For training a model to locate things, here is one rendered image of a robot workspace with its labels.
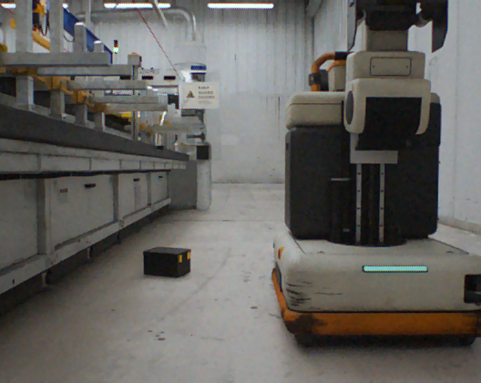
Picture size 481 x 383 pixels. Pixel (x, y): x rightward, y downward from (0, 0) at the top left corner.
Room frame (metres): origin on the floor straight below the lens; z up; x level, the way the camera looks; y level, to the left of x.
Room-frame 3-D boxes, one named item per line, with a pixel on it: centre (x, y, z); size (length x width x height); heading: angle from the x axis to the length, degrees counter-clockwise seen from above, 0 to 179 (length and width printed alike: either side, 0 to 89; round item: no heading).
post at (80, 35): (1.86, 0.64, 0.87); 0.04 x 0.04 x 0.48; 1
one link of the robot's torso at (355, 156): (1.49, -0.50, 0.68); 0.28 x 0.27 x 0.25; 90
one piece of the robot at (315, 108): (1.75, -0.44, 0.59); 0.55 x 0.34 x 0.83; 90
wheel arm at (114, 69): (1.40, 0.55, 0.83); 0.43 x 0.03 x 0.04; 91
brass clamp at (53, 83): (1.63, 0.63, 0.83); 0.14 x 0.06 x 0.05; 1
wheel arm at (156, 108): (2.15, 0.56, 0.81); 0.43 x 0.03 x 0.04; 91
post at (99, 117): (2.11, 0.64, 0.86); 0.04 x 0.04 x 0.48; 1
